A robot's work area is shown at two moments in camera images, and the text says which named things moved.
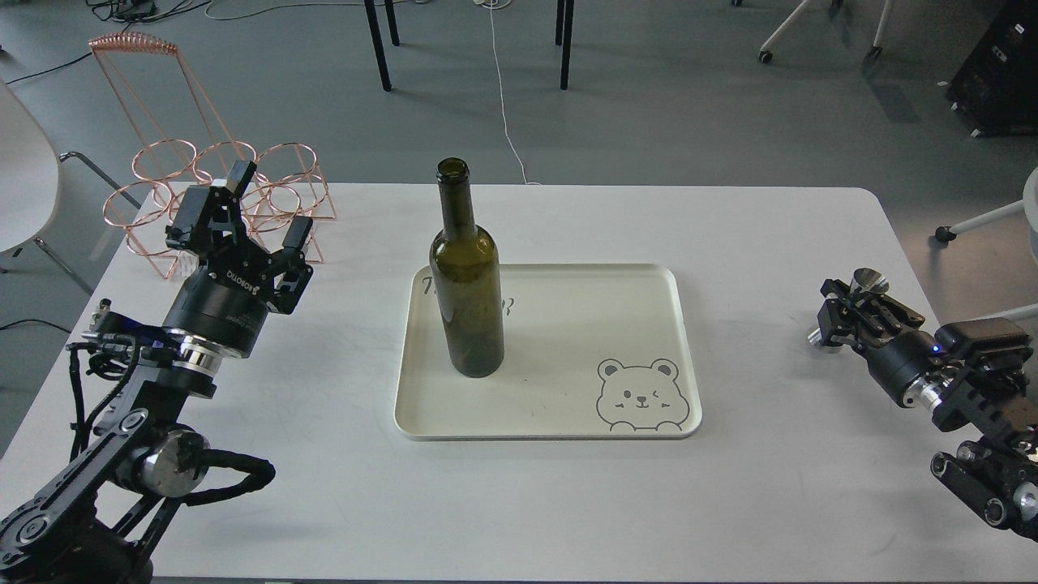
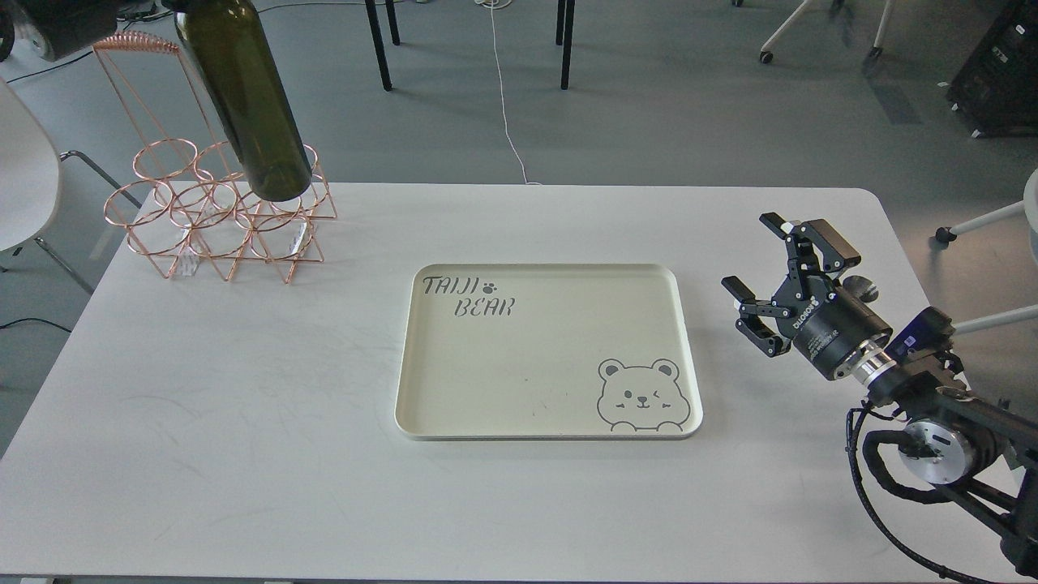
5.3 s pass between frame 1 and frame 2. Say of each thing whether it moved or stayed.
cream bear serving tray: stayed
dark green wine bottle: moved
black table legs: stayed
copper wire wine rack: stayed
